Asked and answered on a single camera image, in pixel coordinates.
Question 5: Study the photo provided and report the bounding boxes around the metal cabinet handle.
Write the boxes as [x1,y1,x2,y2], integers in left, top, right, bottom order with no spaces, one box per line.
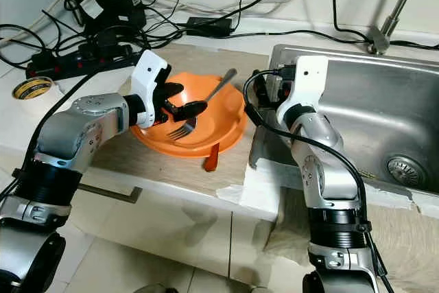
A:
[77,182,143,204]

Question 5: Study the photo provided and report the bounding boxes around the black power strip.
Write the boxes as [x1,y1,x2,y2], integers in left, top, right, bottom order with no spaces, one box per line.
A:
[26,43,145,80]

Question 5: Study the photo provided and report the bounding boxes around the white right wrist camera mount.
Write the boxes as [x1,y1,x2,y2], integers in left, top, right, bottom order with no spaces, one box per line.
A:
[274,54,330,126]

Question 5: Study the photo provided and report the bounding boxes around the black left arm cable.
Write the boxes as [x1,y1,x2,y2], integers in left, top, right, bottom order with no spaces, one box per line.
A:
[3,56,145,198]

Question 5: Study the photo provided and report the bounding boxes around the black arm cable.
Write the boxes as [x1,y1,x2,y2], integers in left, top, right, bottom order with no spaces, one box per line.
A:
[242,67,395,292]
[3,56,145,198]

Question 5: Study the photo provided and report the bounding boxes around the beige hanging towel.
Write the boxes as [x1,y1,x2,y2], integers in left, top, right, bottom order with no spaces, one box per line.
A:
[264,187,439,292]

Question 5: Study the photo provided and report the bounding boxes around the wide white cabinet door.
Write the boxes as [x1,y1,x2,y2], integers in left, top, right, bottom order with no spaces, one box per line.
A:
[65,182,237,287]

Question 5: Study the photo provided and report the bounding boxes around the grey robot foot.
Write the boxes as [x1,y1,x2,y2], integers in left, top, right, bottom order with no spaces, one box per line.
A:
[136,283,172,293]

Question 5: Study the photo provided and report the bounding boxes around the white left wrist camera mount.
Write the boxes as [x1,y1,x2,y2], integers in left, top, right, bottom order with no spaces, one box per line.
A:
[132,49,171,129]

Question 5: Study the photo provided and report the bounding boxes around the orange plastic bowl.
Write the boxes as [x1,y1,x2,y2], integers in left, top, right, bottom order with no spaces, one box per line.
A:
[144,70,248,148]

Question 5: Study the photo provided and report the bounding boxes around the white paper towel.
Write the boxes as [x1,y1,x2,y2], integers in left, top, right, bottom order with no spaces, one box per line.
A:
[216,142,289,222]

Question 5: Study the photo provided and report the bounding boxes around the white tape roll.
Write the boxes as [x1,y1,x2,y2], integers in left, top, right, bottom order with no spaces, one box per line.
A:
[14,77,54,114]

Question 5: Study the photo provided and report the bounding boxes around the narrow white cabinet door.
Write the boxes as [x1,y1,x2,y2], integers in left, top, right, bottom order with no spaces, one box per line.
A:
[221,209,285,290]

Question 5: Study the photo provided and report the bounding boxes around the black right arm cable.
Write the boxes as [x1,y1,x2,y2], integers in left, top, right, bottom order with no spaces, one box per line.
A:
[242,67,395,292]

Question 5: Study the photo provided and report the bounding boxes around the black charger with white label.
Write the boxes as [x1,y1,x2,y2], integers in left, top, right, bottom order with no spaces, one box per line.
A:
[79,0,145,33]

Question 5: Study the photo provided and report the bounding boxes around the metal faucet pipe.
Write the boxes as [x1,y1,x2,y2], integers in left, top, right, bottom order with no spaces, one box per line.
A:
[367,0,427,56]

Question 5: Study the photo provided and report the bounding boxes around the silver metal fork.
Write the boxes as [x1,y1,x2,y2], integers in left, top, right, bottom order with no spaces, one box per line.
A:
[166,69,237,141]

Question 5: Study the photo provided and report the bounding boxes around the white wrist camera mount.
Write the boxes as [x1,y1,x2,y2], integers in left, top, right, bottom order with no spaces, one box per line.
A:
[274,54,330,126]
[132,49,171,129]

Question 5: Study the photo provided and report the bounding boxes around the small black power adapter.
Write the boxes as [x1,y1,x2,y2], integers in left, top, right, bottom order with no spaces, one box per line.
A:
[185,16,233,38]

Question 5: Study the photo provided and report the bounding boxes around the stainless steel sink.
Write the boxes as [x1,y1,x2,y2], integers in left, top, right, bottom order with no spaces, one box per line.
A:
[249,44,439,201]

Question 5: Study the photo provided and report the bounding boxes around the round sink drain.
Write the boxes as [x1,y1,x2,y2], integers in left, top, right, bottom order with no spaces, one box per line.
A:
[386,156,420,187]

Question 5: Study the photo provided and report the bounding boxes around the beige counter mat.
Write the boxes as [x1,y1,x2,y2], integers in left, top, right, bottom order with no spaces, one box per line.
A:
[89,43,275,194]

